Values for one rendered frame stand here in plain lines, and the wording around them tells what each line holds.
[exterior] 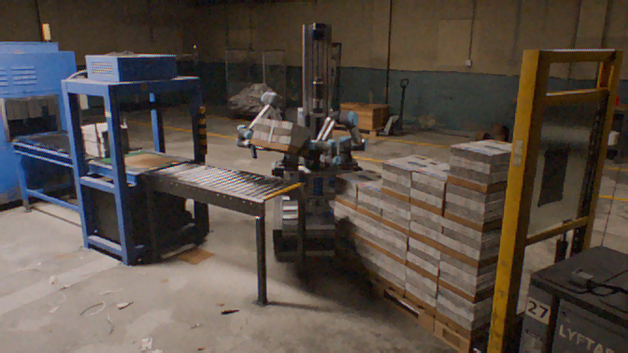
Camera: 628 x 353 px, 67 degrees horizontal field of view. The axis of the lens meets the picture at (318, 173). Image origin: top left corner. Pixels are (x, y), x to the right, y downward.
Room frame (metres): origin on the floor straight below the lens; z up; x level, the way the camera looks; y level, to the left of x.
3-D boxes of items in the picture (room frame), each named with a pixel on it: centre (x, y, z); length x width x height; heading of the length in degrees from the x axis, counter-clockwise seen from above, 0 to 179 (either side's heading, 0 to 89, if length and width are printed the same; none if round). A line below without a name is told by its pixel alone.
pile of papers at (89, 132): (4.59, 2.12, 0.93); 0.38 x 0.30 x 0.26; 56
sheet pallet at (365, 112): (10.24, -0.91, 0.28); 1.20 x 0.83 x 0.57; 56
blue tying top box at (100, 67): (4.27, 1.64, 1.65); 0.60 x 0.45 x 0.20; 146
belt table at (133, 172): (4.27, 1.64, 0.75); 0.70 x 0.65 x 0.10; 56
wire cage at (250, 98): (11.63, 1.53, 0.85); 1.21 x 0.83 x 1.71; 56
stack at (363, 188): (3.33, -0.62, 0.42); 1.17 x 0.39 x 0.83; 33
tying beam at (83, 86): (4.27, 1.64, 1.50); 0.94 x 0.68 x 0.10; 146
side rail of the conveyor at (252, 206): (3.49, 0.94, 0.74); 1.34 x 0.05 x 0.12; 56
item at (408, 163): (3.21, -0.67, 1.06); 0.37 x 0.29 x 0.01; 125
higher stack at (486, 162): (2.72, -1.01, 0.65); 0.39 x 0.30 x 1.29; 123
